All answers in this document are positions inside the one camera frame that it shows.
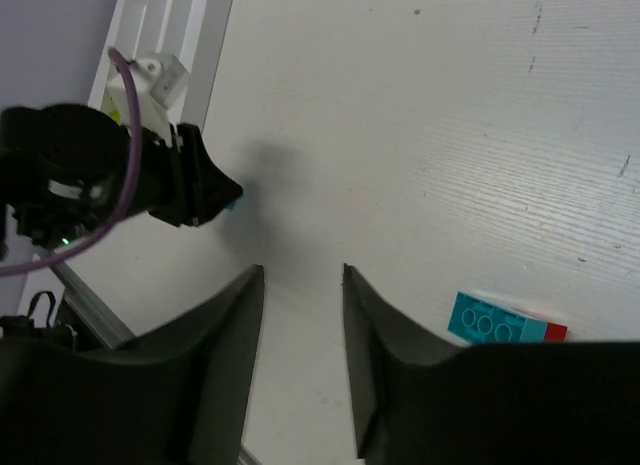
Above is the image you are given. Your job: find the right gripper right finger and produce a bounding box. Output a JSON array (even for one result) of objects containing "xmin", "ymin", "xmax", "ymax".
[{"xmin": 342, "ymin": 265, "xmax": 639, "ymax": 464}]

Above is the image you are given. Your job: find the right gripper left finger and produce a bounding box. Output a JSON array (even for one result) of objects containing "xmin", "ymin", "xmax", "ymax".
[{"xmin": 1, "ymin": 265, "xmax": 264, "ymax": 464}]

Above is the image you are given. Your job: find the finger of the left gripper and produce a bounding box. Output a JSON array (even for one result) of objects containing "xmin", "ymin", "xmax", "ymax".
[{"xmin": 193, "ymin": 127, "xmax": 244, "ymax": 225}]

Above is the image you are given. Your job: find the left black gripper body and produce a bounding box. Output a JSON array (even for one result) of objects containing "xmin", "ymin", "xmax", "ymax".
[{"xmin": 134, "ymin": 123, "xmax": 200, "ymax": 227}]

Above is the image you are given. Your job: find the large teal lego brick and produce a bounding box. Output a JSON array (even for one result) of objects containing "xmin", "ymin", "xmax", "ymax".
[{"xmin": 448, "ymin": 292, "xmax": 548, "ymax": 344}]

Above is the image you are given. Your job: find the red lego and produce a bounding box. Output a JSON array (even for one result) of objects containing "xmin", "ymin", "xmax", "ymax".
[{"xmin": 543, "ymin": 322, "xmax": 568, "ymax": 342}]

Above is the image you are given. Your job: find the white divided sorting tray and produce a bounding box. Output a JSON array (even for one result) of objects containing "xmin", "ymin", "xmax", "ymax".
[{"xmin": 105, "ymin": 0, "xmax": 233, "ymax": 128}]

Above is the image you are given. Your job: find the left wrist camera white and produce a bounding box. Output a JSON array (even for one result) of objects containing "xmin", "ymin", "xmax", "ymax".
[{"xmin": 128, "ymin": 52, "xmax": 189, "ymax": 148}]

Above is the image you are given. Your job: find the aluminium table frame rail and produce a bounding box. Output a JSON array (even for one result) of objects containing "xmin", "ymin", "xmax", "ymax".
[{"xmin": 35, "ymin": 263, "xmax": 136, "ymax": 355}]

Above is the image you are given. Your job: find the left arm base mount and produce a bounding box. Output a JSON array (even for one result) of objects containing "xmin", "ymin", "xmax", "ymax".
[{"xmin": 0, "ymin": 290, "xmax": 81, "ymax": 354}]

